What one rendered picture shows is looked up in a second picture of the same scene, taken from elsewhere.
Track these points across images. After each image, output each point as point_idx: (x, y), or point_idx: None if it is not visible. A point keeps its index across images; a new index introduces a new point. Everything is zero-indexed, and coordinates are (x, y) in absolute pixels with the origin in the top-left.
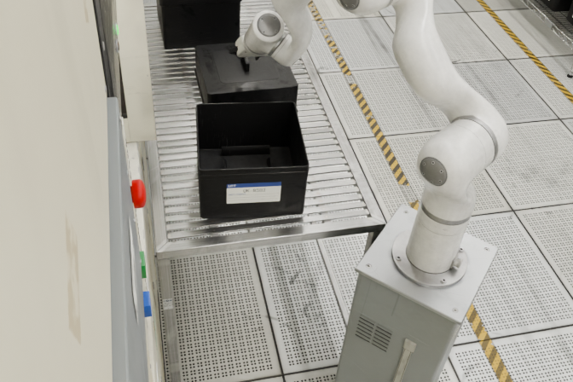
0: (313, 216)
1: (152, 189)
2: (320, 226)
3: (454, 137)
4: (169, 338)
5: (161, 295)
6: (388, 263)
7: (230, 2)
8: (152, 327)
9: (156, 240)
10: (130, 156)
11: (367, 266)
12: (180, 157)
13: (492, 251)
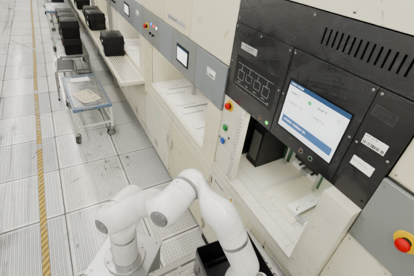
0: (187, 267)
1: (272, 262)
2: (182, 261)
3: (130, 190)
4: None
5: None
6: (146, 247)
7: None
8: (228, 185)
9: (251, 233)
10: (287, 250)
11: (157, 243)
12: None
13: (88, 270)
